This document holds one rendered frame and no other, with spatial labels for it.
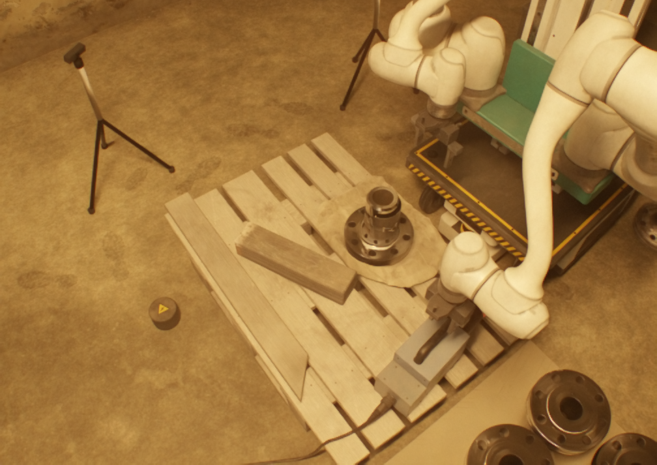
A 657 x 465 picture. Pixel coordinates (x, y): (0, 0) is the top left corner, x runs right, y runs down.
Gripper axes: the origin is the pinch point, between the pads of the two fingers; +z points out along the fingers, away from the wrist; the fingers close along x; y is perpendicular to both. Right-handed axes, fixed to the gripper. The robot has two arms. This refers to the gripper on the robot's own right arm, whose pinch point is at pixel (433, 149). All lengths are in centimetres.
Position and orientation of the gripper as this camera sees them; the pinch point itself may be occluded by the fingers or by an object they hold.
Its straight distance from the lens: 186.0
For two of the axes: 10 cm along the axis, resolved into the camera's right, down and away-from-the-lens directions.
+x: -6.4, -6.1, 4.7
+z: 0.0, 6.1, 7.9
